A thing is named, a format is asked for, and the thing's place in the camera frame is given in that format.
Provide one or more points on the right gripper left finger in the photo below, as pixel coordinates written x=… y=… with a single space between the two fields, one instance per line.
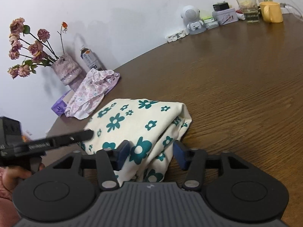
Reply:
x=107 y=162

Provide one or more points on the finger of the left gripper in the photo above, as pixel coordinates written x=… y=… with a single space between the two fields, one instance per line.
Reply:
x=55 y=142

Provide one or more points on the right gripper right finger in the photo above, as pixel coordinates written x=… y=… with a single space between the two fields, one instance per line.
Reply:
x=193 y=161

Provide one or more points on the cream green floral dress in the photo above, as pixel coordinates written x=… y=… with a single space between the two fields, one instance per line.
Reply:
x=150 y=126

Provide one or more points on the person left hand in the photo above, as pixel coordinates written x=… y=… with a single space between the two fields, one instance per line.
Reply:
x=10 y=177

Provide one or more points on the purple tissue pack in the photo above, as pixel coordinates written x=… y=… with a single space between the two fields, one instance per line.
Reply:
x=60 y=105

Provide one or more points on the pink purple vase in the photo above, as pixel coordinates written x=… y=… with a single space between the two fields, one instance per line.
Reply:
x=69 y=72

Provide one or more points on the pink floral garment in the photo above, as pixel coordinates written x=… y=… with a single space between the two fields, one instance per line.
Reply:
x=91 y=92

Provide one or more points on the plastic drink bottle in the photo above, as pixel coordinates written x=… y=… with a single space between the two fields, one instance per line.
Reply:
x=89 y=58

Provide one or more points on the white power strip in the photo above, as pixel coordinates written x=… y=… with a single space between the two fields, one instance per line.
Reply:
x=174 y=37

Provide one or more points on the green white small boxes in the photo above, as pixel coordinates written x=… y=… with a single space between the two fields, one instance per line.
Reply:
x=210 y=23

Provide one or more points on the white astronaut figurine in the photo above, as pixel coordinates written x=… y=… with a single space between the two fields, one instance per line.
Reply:
x=192 y=20

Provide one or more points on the white tin box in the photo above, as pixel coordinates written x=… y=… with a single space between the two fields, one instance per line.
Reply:
x=225 y=17

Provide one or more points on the black charger block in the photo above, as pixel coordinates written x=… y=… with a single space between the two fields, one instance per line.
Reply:
x=220 y=6

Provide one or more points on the glass cup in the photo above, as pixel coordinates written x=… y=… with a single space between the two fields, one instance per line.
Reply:
x=250 y=10

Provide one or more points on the yellow mug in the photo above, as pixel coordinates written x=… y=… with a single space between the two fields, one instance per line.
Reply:
x=271 y=12

